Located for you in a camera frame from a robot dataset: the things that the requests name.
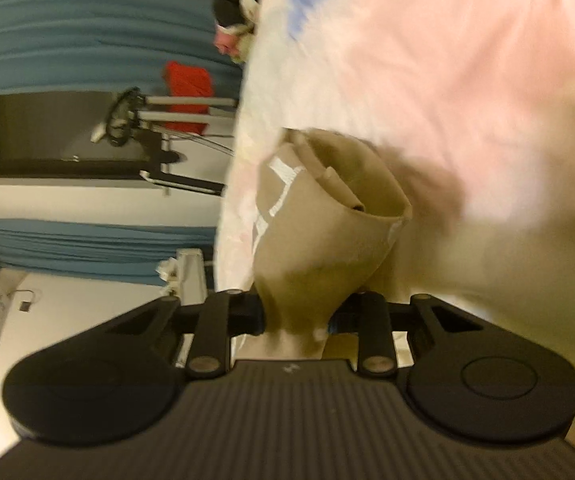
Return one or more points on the red cloth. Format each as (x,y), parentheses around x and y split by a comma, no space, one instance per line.
(187,85)

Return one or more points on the white drawer cabinet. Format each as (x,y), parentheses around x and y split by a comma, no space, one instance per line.
(190,272)

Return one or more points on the tan shirt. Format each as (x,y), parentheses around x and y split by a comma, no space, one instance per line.
(317,240)

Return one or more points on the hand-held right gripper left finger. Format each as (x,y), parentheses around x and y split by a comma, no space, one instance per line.
(247,315)

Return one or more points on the black metal bar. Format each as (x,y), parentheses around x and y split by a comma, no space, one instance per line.
(182,182)

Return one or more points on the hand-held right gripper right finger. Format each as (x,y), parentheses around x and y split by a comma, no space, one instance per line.
(347,320)

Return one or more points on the pastel tie-dye bed sheet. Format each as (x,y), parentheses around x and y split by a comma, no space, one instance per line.
(417,60)

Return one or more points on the teal curtain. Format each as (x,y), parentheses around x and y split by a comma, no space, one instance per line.
(92,25)
(92,250)

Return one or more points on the pink cloth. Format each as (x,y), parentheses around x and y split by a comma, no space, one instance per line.
(227,44)

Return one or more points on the dark window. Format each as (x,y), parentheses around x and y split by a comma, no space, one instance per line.
(37,135)

